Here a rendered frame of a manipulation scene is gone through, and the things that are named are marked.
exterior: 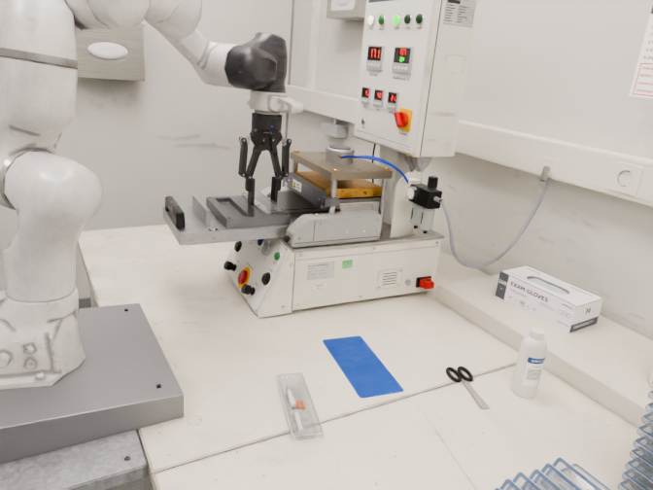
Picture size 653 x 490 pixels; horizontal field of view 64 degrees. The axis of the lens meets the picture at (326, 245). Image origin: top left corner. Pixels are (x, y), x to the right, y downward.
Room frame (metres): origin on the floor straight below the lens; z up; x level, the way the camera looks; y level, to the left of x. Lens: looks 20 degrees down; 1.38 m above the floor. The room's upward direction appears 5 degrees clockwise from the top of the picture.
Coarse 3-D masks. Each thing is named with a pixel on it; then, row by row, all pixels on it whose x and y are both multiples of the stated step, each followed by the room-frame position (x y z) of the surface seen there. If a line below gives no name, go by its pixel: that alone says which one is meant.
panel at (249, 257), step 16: (256, 240) 1.37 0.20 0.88; (272, 240) 1.30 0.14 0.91; (240, 256) 1.40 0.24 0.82; (256, 256) 1.33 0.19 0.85; (272, 256) 1.26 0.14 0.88; (256, 272) 1.28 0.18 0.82; (272, 272) 1.22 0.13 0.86; (240, 288) 1.31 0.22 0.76; (256, 288) 1.24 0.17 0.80; (256, 304) 1.20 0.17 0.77
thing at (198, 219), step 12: (192, 204) 1.32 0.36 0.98; (204, 204) 1.25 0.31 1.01; (168, 216) 1.26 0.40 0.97; (192, 216) 1.27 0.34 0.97; (204, 216) 1.21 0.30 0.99; (180, 228) 1.17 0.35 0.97; (192, 228) 1.17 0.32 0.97; (204, 228) 1.18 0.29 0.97; (228, 228) 1.20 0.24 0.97; (240, 228) 1.20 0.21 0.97; (252, 228) 1.21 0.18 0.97; (264, 228) 1.23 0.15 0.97; (276, 228) 1.24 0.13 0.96; (180, 240) 1.13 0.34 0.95; (192, 240) 1.15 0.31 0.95; (204, 240) 1.16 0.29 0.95; (216, 240) 1.17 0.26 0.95; (228, 240) 1.19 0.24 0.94; (240, 240) 1.20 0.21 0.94
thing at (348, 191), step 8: (304, 176) 1.44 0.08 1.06; (312, 176) 1.45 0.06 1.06; (320, 176) 1.46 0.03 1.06; (320, 184) 1.36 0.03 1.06; (328, 184) 1.37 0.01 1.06; (344, 184) 1.39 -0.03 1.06; (352, 184) 1.39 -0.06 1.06; (360, 184) 1.40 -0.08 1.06; (368, 184) 1.41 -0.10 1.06; (328, 192) 1.32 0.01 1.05; (336, 192) 1.33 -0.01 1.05; (344, 192) 1.34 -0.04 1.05; (352, 192) 1.35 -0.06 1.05; (360, 192) 1.36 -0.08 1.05; (368, 192) 1.37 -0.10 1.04; (376, 192) 1.38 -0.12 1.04; (344, 200) 1.34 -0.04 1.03; (352, 200) 1.35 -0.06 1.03; (360, 200) 1.36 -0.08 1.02; (368, 200) 1.37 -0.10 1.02; (376, 200) 1.38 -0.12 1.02
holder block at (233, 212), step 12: (216, 204) 1.31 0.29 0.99; (228, 204) 1.37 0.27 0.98; (240, 204) 1.33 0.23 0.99; (216, 216) 1.28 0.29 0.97; (228, 216) 1.22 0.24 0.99; (240, 216) 1.22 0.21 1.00; (252, 216) 1.23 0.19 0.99; (264, 216) 1.24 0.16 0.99; (276, 216) 1.25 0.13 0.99; (288, 216) 1.27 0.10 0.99
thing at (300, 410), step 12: (300, 372) 0.92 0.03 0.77; (288, 384) 0.87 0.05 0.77; (300, 384) 0.88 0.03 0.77; (288, 396) 0.84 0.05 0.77; (300, 396) 0.84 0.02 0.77; (288, 408) 0.80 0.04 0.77; (300, 408) 0.80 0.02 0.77; (312, 408) 0.80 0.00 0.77; (300, 420) 0.77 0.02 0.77; (312, 420) 0.77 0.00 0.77; (300, 432) 0.74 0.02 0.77; (312, 432) 0.74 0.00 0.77
